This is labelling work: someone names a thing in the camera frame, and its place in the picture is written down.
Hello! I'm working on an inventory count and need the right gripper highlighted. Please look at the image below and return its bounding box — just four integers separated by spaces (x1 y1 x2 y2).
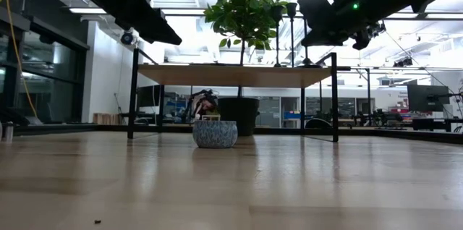
297 0 373 51

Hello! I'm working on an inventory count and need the grey speckled ceramic bowl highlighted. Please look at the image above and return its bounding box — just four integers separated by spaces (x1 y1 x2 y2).
192 119 239 149

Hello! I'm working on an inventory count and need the black ceiling-mounted device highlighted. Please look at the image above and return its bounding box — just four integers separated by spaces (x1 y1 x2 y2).
368 20 386 41
392 56 414 68

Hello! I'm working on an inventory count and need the ceiling light strip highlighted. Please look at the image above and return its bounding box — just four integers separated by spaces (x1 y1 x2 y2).
68 7 109 15

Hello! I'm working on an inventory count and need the potted green ficus plant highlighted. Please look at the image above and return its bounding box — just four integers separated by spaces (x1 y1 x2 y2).
203 0 289 137

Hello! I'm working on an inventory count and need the person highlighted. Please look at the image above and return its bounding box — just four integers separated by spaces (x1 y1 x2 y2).
187 88 219 122

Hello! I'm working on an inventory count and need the black office chair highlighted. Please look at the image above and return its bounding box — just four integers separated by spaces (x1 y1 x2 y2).
305 117 333 129

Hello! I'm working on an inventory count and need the black computer monitor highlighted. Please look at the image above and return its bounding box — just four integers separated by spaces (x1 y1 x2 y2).
407 84 451 113

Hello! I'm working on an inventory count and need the dark office desk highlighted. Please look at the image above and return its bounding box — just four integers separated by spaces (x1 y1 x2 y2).
412 116 463 132

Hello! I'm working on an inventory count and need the small silver cylinder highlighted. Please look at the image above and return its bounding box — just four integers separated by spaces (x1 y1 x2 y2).
2 121 15 142

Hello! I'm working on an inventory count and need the wall-mounted security camera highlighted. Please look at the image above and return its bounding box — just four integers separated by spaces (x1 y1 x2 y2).
120 30 135 46

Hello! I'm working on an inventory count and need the wooden riser shelf dark frame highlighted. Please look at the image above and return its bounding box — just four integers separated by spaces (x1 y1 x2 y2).
126 47 340 143

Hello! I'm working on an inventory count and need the black metal rig frame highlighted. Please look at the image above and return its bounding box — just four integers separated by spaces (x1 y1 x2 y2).
0 123 463 146

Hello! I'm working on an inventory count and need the yellow cable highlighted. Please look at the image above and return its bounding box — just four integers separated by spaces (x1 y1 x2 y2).
0 0 39 118

